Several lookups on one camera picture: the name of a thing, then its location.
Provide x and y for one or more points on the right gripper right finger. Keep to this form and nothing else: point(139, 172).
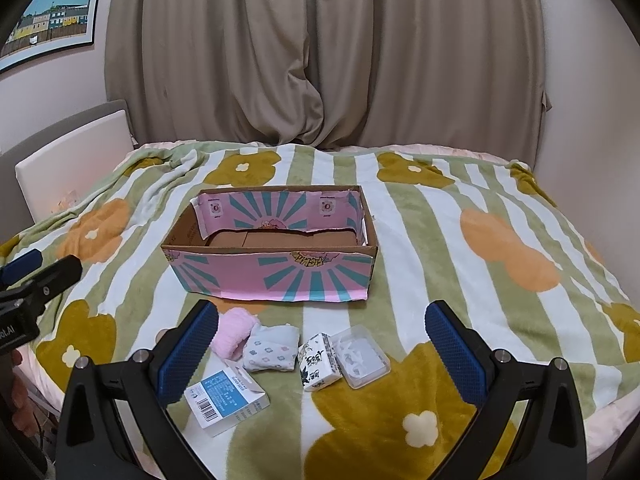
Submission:
point(550, 442)

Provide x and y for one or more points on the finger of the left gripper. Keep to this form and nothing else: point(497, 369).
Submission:
point(20, 267)
point(51, 282)

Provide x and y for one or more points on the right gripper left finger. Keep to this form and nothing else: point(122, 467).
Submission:
point(92, 440)

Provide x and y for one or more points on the white blue barcode box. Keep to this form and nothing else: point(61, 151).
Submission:
point(225, 398)

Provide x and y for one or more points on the white patterned sock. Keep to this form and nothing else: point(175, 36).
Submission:
point(271, 348)

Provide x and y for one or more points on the black white printed box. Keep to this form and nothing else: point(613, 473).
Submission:
point(317, 362)

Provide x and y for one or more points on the person's left hand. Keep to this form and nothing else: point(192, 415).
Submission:
point(23, 416)

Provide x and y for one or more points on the white padded headboard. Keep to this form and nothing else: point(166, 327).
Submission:
point(60, 164)

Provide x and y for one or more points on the pink rolled sock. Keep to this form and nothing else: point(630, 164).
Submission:
point(234, 328)

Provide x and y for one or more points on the clear plastic case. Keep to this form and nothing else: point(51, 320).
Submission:
point(360, 358)

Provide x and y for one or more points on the striped floral blanket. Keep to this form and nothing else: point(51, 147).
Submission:
point(450, 259)

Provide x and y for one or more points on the framed houses picture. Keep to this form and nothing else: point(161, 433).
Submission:
point(49, 26)

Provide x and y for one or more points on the pink teal cardboard box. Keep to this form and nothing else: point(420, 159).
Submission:
point(275, 243)

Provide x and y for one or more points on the beige curtain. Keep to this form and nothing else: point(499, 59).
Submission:
point(332, 73)

